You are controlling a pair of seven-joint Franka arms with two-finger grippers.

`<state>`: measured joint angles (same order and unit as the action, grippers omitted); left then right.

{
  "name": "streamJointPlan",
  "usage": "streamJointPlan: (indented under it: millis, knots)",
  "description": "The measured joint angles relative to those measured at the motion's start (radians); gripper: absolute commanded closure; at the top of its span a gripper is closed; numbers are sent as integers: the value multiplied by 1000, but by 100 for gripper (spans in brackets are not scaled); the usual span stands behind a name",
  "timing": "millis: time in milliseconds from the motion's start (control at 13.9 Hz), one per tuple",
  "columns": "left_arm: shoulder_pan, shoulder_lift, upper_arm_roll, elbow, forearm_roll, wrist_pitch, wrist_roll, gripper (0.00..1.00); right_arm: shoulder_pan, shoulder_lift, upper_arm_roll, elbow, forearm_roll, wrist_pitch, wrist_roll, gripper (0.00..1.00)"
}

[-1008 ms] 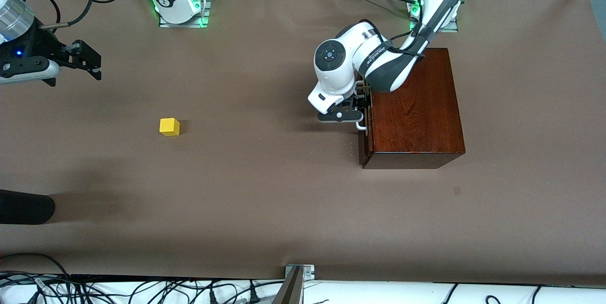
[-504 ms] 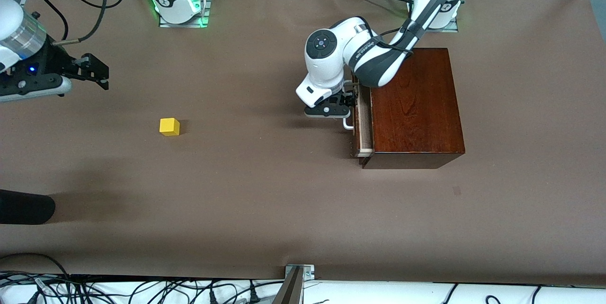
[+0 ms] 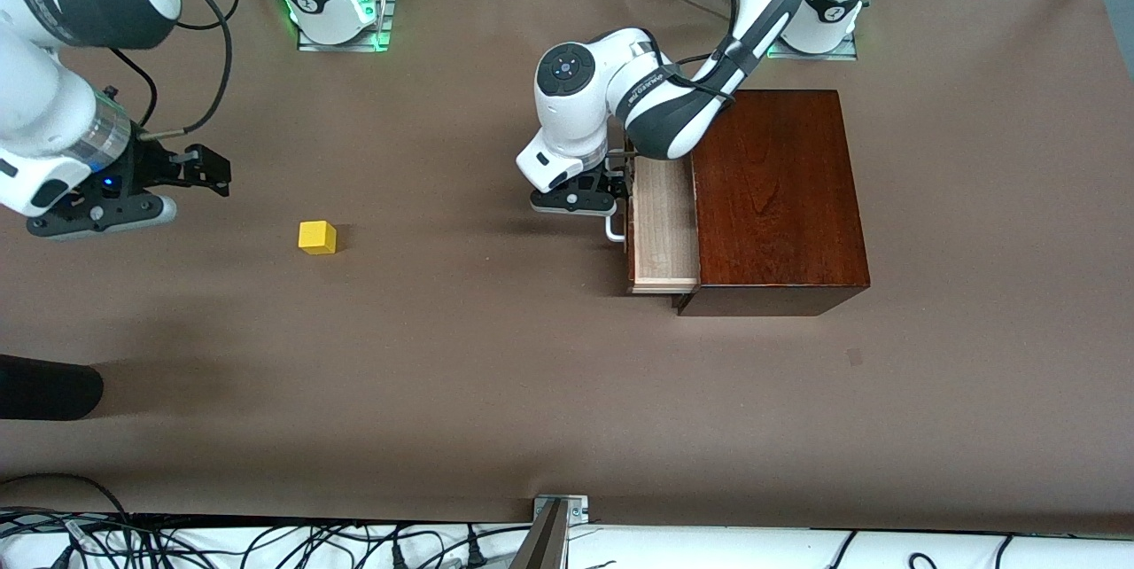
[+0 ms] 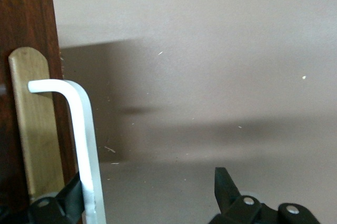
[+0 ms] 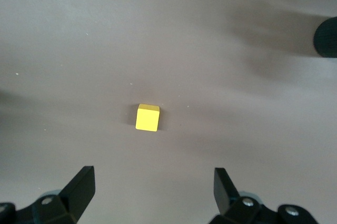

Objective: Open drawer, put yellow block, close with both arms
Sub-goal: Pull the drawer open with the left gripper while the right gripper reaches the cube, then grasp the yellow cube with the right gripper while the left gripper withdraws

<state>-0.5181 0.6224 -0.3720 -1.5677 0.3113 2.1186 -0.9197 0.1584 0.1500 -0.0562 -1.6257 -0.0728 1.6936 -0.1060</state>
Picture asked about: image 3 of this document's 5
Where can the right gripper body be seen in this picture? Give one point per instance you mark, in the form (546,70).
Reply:
(149,168)

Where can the yellow block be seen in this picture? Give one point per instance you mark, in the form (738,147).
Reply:
(316,237)

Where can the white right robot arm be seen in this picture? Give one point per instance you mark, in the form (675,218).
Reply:
(27,108)

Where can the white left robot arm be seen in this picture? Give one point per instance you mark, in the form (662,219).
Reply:
(576,108)

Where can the dark wooden drawer cabinet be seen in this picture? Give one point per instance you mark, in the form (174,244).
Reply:
(780,214)

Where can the black cylinder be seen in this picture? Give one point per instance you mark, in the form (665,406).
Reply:
(44,387)

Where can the brown paper table cover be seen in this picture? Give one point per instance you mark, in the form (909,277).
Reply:
(496,374)

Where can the grey metal beam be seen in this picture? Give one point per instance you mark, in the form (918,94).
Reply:
(542,547)

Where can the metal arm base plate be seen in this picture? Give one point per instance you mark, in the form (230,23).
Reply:
(341,44)
(811,55)

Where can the small metal bracket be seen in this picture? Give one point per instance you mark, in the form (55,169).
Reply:
(576,507)

